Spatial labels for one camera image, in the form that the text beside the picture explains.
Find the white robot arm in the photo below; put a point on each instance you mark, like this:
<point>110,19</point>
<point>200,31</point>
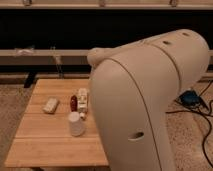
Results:
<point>131,87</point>

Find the small red bottle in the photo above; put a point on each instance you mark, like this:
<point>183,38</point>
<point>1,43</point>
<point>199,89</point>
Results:
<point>73,103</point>

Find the white plastic cup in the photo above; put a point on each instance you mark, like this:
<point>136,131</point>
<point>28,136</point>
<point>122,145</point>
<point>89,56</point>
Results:
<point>76,125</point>

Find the beige rectangular block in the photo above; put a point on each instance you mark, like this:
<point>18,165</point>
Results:
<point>51,105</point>

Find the wooden cutting board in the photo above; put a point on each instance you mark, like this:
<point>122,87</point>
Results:
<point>44,140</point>

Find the blue power adapter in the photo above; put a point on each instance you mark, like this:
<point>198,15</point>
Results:
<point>189,98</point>

